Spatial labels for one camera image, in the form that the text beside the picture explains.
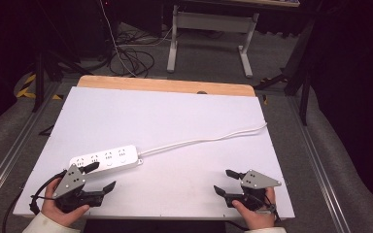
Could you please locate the yellow black floor tape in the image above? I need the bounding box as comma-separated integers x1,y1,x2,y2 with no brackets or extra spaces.
15,73,63,101

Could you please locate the person's right hand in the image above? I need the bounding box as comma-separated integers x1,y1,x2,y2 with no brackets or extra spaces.
231,186,277,231

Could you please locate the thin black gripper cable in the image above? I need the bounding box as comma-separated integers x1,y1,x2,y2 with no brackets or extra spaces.
261,193,282,223

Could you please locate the white power strip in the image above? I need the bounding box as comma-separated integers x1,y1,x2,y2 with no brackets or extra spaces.
68,144,144,176

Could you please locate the black floor cable bundle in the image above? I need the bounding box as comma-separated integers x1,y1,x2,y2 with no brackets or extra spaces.
109,30,156,79

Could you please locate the thin white floor cable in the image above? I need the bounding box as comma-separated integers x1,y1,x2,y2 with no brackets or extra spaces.
98,0,173,78

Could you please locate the person's left hand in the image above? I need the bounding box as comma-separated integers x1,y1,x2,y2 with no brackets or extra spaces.
40,177,91,228

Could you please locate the black metal stand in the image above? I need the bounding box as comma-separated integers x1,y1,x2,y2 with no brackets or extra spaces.
31,48,94,114
253,17,319,126

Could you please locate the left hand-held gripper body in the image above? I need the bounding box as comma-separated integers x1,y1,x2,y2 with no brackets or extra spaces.
51,163,105,215

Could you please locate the metal floor rail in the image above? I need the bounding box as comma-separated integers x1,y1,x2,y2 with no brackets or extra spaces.
0,82,63,208
286,96,352,233

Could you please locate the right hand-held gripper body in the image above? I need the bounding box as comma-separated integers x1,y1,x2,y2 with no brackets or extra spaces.
224,169,283,213

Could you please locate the white metal desk frame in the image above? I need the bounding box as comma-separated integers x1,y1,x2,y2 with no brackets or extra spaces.
166,4,260,79

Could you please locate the white power strip cable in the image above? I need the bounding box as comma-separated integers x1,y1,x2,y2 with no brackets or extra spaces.
138,120,269,157

